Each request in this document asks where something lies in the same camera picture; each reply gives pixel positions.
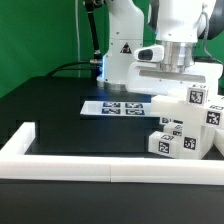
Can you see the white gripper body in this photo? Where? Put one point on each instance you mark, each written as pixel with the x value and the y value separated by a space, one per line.
pixel 147 78

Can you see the white tagged cube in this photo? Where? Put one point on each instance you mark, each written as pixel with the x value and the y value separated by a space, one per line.
pixel 197 94

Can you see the white chair back part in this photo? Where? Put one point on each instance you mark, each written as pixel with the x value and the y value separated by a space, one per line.
pixel 210 114

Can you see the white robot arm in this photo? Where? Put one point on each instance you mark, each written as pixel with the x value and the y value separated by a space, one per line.
pixel 177 25

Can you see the white marker sheet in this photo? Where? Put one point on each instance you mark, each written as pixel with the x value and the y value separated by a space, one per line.
pixel 115 108

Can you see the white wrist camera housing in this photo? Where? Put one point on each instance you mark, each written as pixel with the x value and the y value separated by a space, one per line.
pixel 153 53

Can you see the white U-shaped obstacle frame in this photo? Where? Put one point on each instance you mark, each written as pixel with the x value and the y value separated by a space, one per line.
pixel 15 163

